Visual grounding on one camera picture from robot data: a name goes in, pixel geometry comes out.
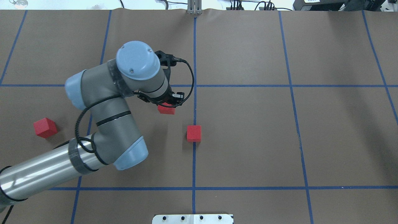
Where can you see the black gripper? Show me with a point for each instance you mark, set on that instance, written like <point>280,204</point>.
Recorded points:
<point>162,100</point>

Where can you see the white pillar base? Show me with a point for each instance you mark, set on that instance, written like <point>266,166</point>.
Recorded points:
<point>193,219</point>

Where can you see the black box with label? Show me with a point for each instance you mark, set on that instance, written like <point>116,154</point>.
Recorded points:
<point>318,5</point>

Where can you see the red block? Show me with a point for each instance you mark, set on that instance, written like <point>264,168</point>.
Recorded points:
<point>45,128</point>
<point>166,108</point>
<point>194,133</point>

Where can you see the aluminium frame post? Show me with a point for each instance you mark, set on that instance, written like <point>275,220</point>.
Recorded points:
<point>194,7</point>

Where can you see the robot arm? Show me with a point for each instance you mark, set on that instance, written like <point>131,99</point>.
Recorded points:
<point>105,132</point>

